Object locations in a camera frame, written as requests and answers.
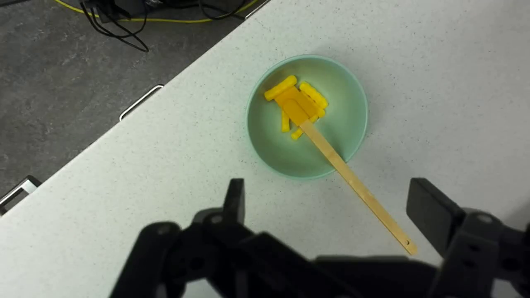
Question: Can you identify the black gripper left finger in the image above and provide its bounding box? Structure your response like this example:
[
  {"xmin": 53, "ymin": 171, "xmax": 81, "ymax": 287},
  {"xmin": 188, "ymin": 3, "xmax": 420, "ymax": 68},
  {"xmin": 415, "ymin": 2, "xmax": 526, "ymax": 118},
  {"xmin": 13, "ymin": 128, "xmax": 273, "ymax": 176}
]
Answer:
[{"xmin": 109, "ymin": 177, "xmax": 354, "ymax": 298}]

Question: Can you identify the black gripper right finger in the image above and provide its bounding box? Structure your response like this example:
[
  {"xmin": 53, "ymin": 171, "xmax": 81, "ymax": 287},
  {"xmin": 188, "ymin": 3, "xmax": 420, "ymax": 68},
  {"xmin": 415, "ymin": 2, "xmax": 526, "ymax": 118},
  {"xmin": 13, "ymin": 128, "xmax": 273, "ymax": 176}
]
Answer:
[{"xmin": 405, "ymin": 176, "xmax": 530, "ymax": 298}]

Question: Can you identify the wooden spatula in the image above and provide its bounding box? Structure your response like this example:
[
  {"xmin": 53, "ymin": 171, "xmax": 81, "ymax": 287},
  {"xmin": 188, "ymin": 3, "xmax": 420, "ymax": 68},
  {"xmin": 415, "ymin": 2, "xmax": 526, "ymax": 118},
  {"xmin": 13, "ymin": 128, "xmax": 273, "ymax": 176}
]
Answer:
[{"xmin": 271, "ymin": 81, "xmax": 420, "ymax": 257}]

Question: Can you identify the light blue-green bowl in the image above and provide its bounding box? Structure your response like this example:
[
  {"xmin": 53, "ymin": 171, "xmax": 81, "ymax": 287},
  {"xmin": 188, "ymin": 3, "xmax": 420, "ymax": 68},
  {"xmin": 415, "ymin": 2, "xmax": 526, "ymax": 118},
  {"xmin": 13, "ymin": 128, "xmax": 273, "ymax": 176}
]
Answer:
[{"xmin": 245, "ymin": 53, "xmax": 369, "ymax": 181}]

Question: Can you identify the short yellow food stick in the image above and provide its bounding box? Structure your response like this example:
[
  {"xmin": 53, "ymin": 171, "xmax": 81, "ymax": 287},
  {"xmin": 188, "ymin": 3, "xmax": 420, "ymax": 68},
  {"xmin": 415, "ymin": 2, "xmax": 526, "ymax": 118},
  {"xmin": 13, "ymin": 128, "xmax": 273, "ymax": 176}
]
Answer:
[{"xmin": 280, "ymin": 109, "xmax": 293, "ymax": 134}]

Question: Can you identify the long yellow food stick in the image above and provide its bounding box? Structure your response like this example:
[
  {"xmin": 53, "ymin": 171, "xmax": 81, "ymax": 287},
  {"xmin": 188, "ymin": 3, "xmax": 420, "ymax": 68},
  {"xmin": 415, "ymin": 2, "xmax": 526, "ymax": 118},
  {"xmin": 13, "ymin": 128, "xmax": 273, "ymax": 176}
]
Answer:
[{"xmin": 263, "ymin": 75, "xmax": 298, "ymax": 103}]

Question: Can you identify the wide ridged yellow food piece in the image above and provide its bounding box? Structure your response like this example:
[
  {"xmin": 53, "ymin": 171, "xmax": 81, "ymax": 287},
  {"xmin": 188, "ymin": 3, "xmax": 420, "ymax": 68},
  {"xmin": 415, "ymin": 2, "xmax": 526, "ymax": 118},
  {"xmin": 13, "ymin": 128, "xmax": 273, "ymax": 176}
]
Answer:
[{"xmin": 296, "ymin": 81, "xmax": 329, "ymax": 113}]

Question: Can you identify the silver drawer handle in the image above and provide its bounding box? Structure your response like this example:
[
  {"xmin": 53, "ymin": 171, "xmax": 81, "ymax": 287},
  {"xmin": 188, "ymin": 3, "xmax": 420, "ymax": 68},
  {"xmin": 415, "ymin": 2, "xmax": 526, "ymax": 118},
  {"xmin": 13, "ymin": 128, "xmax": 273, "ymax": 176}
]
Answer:
[
  {"xmin": 117, "ymin": 83, "xmax": 165, "ymax": 123},
  {"xmin": 0, "ymin": 174, "xmax": 43, "ymax": 217}
]

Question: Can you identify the yellow floor cable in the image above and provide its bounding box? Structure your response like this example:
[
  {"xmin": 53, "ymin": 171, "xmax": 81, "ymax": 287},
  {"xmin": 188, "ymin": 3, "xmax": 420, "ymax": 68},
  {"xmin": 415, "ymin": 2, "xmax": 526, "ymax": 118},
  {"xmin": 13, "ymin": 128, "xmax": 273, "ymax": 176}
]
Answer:
[{"xmin": 54, "ymin": 0, "xmax": 261, "ymax": 27}]

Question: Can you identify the black floor cable bundle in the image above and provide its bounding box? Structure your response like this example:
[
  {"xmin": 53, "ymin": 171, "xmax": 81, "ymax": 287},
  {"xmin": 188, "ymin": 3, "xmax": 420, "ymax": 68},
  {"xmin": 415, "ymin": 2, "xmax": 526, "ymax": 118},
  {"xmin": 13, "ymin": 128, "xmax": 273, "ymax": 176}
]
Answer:
[{"xmin": 79, "ymin": 0, "xmax": 246, "ymax": 55}]

